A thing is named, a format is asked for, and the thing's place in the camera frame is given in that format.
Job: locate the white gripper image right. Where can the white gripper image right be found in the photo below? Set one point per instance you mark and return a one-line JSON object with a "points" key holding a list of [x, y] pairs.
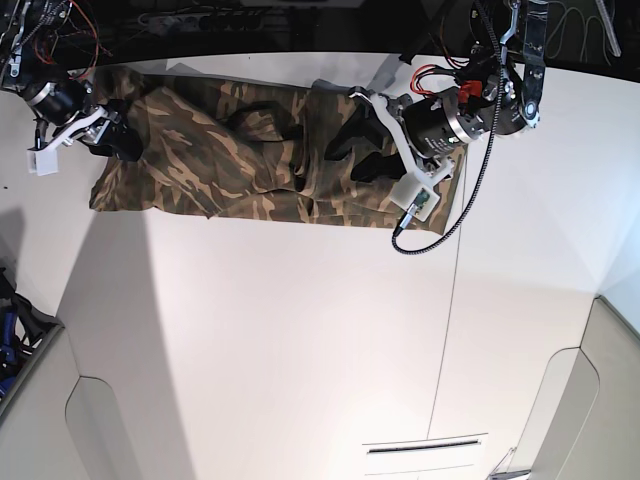
{"points": [[408, 135]]}

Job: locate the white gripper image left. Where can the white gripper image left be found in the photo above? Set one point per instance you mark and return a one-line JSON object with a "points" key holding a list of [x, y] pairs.
{"points": [[101, 130]]}

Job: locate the camouflage T-shirt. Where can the camouflage T-shirt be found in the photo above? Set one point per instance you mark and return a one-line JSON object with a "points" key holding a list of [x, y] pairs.
{"points": [[223, 148]]}

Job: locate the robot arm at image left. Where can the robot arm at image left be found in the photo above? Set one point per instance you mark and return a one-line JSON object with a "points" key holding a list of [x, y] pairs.
{"points": [[62, 101]]}

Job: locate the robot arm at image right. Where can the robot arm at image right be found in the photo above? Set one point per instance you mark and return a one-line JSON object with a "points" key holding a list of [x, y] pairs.
{"points": [[496, 90]]}

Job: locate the black power strip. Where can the black power strip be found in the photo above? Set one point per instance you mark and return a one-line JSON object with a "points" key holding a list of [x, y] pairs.
{"points": [[163, 24]]}

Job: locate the blue and black equipment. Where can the blue and black equipment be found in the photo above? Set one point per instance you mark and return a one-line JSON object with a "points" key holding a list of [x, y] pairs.
{"points": [[26, 333]]}

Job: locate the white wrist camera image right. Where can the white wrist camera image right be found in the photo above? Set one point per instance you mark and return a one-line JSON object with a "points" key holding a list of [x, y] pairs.
{"points": [[416, 194]]}

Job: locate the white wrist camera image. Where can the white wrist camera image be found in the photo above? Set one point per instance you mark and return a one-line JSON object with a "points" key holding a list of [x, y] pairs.
{"points": [[42, 162], [416, 194]]}

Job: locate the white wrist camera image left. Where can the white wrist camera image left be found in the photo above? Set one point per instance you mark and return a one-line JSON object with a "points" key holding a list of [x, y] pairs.
{"points": [[42, 162]]}

